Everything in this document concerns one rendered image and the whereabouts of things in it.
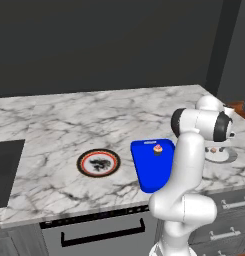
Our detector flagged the black hob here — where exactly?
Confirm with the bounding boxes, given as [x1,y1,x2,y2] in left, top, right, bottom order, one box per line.
[0,139,26,209]

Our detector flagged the black dishwasher handle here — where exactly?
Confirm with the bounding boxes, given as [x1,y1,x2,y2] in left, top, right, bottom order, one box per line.
[60,217,146,248]

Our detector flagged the grey dishwasher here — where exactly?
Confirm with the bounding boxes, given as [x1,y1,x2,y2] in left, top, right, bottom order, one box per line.
[39,204,160,256]

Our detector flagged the grey cupboard door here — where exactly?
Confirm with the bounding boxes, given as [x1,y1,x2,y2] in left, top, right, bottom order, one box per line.
[0,223,49,256]

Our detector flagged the blue tray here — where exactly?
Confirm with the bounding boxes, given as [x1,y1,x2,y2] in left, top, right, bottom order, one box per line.
[130,138,177,194]

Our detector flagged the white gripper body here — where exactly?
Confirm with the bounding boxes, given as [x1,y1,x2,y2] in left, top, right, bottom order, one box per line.
[204,139,229,150]

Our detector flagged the grey white plate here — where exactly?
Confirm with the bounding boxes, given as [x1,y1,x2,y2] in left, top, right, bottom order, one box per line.
[203,146,240,165]

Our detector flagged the black red patterned plate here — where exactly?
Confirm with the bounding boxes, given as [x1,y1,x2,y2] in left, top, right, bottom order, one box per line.
[76,148,122,178]

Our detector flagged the pink frosted cupcake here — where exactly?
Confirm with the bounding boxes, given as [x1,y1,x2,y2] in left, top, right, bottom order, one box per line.
[153,143,164,157]

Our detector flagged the silver drawer handle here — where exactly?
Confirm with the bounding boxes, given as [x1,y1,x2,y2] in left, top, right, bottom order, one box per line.
[209,226,242,242]
[221,196,245,211]

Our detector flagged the grey drawer front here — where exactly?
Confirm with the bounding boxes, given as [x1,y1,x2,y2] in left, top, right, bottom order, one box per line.
[207,188,245,232]
[189,221,245,254]

